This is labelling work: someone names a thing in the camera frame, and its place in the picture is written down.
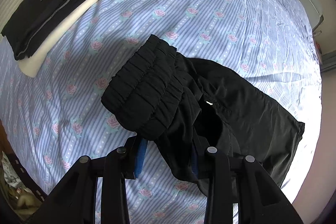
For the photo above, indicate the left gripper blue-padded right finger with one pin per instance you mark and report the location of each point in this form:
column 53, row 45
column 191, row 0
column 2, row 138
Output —
column 199, row 161

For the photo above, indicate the blue floral bed sheet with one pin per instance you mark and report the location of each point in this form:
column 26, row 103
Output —
column 71, row 148

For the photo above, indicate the white folded cloth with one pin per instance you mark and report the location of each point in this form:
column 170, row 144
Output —
column 30, row 66

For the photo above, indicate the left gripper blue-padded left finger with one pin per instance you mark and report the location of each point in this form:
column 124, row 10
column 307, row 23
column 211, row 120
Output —
column 134, row 157

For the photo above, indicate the stack of folded black clothes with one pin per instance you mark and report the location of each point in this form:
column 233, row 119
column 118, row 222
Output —
column 33, row 21

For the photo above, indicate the black pants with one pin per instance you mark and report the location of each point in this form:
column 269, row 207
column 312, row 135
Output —
column 174, row 101

